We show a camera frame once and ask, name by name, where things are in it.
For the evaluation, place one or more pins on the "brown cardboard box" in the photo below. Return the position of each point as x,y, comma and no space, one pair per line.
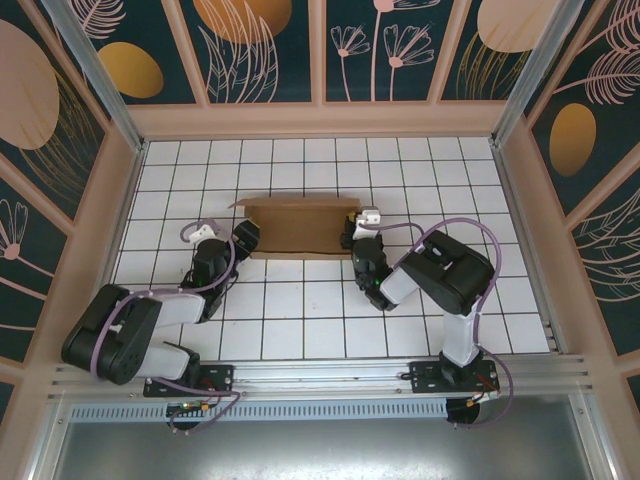
300,230

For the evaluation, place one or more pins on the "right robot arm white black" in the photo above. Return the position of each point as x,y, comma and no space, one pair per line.
450,270

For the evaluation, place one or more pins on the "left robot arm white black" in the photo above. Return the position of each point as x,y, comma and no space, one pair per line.
110,335

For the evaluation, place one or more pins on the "grey metal sheet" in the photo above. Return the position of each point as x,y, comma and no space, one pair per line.
320,450

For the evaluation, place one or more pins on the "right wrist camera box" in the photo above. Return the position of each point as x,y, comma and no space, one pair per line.
367,220

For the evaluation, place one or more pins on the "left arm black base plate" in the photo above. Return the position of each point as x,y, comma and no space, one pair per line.
220,377

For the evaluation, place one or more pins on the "aluminium mounting rail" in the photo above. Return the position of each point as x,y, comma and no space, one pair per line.
320,375

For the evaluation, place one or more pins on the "aluminium table edge rail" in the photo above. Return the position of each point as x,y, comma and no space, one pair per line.
134,172
512,200

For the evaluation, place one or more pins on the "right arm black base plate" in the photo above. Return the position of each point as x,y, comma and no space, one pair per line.
425,380

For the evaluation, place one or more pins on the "wall panel with flowers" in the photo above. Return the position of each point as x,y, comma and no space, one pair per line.
380,75

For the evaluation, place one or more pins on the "wall panel with single flower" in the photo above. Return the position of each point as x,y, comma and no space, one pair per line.
25,280

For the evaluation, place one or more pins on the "wall panel with orange oval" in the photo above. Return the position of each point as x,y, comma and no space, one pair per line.
130,70

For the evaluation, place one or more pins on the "aluminium corner post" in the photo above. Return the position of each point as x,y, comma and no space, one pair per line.
100,75
535,70

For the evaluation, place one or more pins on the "wall panel with pale circle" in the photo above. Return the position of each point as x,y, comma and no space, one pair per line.
495,30

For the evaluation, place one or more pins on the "wall panel with fern leaves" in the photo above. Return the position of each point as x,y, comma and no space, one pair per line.
610,260

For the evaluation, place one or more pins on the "aluminium frame bar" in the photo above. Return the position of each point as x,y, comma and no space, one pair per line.
45,440
597,440

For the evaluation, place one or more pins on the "wall panel with large circle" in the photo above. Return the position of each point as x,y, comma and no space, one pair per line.
30,100

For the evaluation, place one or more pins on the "wall panel oval and fern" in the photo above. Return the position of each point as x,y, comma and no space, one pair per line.
600,100

